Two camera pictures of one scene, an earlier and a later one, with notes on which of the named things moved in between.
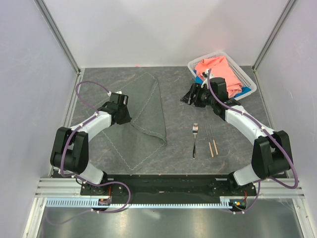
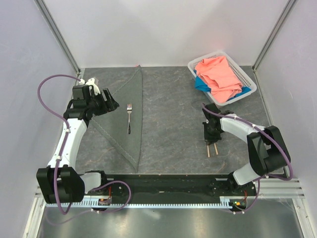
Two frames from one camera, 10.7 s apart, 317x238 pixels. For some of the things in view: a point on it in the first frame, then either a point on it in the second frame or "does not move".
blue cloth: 198,80 does not move
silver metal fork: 195,130 to 129,109
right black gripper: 196,89 to 210,139
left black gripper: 127,118 to 112,104
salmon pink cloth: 219,67 does not move
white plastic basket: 245,79 does not move
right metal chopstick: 214,142 does not move
